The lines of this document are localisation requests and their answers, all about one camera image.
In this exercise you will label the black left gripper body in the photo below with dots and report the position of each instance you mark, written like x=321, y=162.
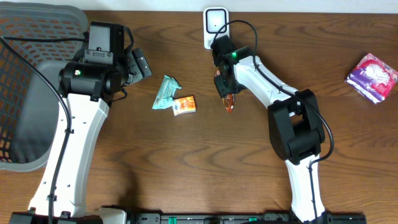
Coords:
x=137, y=66

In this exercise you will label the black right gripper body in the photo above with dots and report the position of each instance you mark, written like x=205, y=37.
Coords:
x=228, y=86

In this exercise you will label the red orange patterned snack packet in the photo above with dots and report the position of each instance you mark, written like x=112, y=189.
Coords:
x=228, y=104

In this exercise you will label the teal snack packet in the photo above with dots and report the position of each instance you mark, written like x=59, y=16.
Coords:
x=165, y=96

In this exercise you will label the small orange snack packet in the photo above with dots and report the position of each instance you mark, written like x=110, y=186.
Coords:
x=184, y=105

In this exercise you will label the red purple snack bag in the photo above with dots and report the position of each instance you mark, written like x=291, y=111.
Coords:
x=372, y=78

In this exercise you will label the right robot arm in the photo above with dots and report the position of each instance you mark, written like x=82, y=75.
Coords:
x=295, y=128

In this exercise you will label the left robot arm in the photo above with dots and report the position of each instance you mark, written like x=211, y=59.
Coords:
x=85, y=93

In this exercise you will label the white barcode scanner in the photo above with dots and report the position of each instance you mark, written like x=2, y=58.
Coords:
x=213, y=19

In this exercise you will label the gray plastic mesh basket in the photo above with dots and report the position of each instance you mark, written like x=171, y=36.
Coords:
x=44, y=37

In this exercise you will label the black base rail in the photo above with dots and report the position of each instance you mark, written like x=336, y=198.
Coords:
x=233, y=218

